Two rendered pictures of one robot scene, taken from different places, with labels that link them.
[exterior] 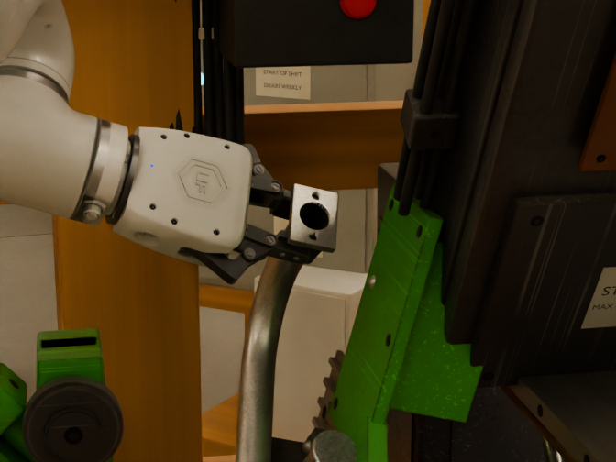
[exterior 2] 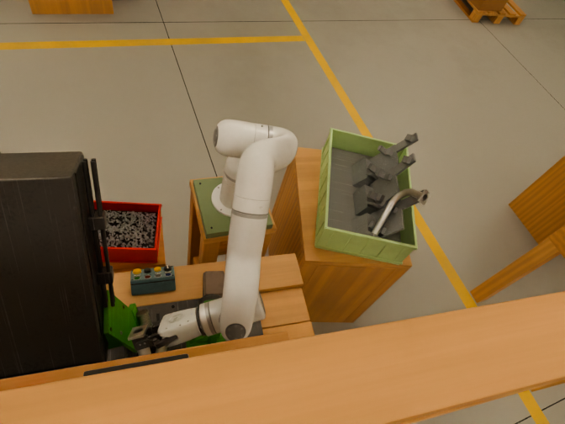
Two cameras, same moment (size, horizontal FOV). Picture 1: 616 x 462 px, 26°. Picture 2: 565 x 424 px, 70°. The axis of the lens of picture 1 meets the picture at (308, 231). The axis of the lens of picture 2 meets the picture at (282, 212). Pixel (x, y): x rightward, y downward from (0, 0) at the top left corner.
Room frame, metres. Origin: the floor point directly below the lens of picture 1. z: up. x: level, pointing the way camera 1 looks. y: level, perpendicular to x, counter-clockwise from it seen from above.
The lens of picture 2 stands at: (1.41, 0.12, 2.32)
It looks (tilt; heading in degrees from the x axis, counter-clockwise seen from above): 54 degrees down; 161
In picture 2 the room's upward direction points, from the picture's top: 21 degrees clockwise
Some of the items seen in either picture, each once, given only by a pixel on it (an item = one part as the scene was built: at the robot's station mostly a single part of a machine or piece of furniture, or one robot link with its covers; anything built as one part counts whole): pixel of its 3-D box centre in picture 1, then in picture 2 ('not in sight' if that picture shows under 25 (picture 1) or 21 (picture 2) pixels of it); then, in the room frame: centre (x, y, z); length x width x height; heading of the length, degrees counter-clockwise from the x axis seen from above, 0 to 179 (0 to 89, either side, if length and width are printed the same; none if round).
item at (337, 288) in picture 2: not in sight; (325, 241); (0.25, 0.85, 0.39); 0.68 x 0.52 x 0.79; 1
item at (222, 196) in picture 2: not in sight; (235, 186); (0.36, 0.26, 0.97); 0.19 x 0.19 x 0.18
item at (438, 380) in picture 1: (419, 321); (109, 325); (1.03, -0.09, 1.17); 0.13 x 0.12 x 0.20; 101
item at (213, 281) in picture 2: not in sight; (213, 283); (0.78, 0.20, 0.91); 0.10 x 0.08 x 0.03; 2
